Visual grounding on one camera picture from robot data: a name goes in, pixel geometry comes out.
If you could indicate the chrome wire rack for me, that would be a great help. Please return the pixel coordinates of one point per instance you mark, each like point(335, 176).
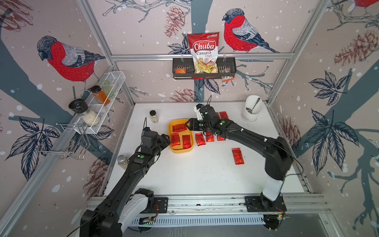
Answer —
point(64, 140)

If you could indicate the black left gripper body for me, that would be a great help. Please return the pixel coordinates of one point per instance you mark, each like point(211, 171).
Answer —
point(161, 142)

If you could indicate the green item on shelf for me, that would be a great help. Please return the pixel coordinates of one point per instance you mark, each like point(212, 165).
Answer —
point(107, 87)

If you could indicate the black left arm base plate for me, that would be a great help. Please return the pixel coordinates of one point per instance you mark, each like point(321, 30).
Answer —
point(154, 204)

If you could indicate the Chuba cassava chips bag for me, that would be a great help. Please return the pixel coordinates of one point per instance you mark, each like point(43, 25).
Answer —
point(204, 51)

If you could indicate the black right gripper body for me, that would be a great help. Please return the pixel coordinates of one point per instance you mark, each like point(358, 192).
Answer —
point(202, 126)

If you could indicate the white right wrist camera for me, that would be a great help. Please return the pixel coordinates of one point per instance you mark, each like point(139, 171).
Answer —
point(197, 111)

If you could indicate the white wire wall shelf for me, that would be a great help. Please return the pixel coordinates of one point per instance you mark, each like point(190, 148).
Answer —
point(117, 79)

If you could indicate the black cap spice jar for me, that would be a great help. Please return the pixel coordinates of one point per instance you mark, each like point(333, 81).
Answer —
point(153, 116)

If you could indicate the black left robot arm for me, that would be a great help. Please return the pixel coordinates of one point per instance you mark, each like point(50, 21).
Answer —
point(113, 215)

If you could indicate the yellow plastic storage box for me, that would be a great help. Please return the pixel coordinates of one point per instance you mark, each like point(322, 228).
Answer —
point(179, 149)

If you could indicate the metal spoon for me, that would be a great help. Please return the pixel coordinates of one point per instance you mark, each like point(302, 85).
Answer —
point(250, 110)

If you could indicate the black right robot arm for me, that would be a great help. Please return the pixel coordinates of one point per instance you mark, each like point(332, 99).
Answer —
point(278, 159)

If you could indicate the red foil tea bag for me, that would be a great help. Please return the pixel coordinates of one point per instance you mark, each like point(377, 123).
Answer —
point(199, 137)
point(223, 115)
point(175, 139)
point(209, 137)
point(186, 141)
point(219, 138)
point(238, 157)
point(179, 128)

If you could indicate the silver cap spice jar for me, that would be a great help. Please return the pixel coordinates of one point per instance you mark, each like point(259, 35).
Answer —
point(122, 161)

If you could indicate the black lid rice jar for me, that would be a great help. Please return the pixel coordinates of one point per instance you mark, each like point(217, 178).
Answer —
point(89, 117)

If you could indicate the white utensil cup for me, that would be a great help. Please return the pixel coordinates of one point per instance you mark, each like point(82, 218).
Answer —
point(249, 103)

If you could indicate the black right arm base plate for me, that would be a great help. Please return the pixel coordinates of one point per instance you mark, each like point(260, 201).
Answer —
point(262, 204)

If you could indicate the black wall basket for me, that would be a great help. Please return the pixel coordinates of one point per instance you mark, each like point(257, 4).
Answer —
point(185, 69)

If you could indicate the orange spice bottle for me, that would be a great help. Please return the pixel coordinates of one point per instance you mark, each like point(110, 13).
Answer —
point(100, 95)

